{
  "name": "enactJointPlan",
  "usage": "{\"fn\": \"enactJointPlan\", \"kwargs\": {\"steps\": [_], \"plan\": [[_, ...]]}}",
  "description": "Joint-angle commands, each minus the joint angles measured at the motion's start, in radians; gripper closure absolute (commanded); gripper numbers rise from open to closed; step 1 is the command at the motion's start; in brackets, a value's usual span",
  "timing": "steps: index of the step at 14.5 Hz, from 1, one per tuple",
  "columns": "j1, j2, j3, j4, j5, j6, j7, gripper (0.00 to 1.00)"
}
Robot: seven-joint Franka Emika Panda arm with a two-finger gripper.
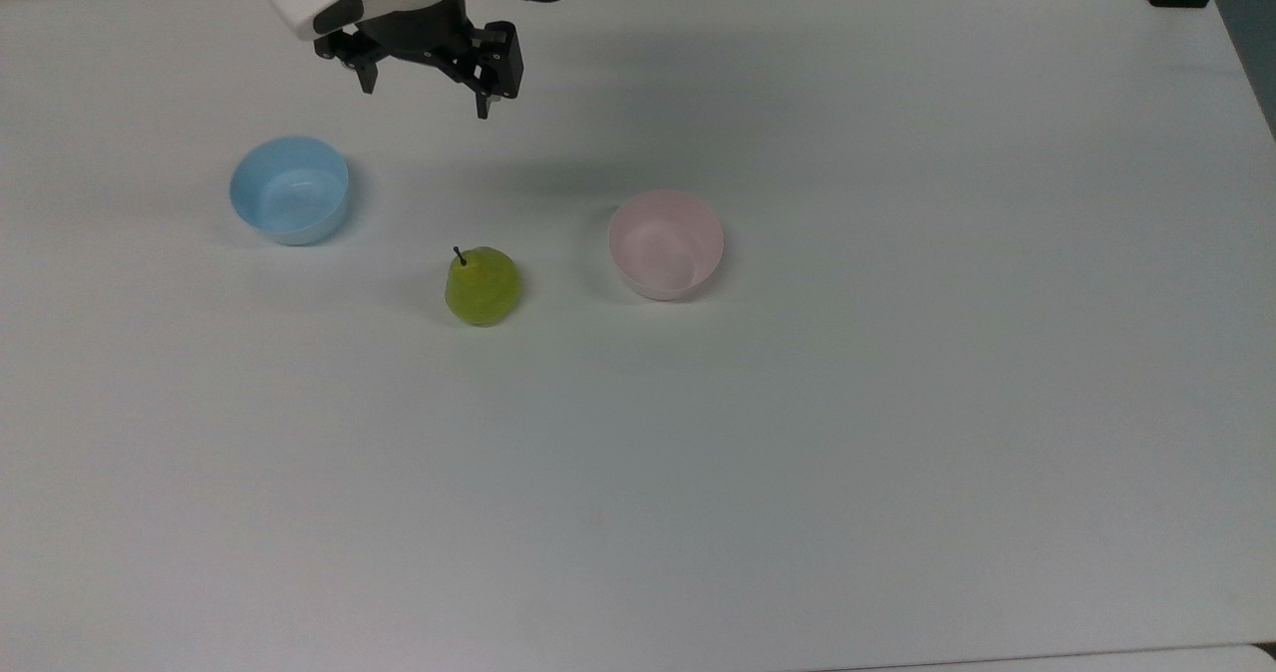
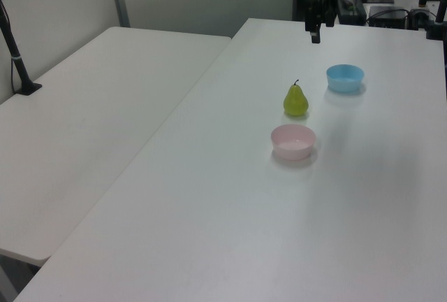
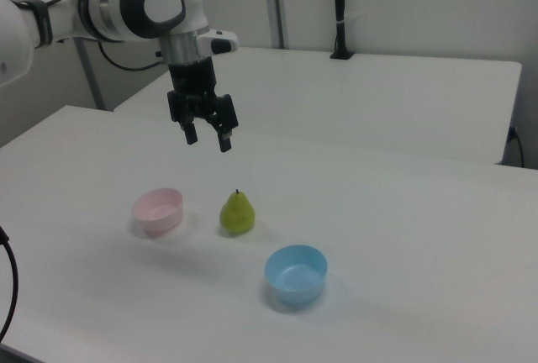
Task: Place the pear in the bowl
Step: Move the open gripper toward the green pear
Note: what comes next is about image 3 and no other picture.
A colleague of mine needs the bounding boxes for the pink plastic bowl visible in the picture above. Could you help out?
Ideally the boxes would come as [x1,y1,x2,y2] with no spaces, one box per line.
[131,187,185,239]

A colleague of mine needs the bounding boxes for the blue plastic bowl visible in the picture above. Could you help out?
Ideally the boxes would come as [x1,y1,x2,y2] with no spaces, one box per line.
[263,245,329,308]

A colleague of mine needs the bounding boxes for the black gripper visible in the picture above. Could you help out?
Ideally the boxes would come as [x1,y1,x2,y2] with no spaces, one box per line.
[166,55,240,153]

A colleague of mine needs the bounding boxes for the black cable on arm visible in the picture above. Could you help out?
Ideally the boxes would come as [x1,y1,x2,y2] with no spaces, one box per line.
[12,0,165,72]

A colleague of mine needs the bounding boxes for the black cable at wall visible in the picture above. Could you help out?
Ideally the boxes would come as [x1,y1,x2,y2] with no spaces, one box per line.
[508,126,525,168]

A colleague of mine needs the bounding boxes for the black cable at table edge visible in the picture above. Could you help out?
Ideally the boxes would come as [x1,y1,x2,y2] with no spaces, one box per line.
[0,224,19,339]

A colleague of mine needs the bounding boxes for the black camera pole with clamp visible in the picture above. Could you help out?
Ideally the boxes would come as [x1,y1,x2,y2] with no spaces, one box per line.
[329,0,355,61]

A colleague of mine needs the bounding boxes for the white back table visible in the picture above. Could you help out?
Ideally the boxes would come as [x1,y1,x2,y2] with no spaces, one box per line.
[112,46,523,166]

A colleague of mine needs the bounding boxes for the green pear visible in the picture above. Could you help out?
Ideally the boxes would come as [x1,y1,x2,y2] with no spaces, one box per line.
[219,188,256,236]

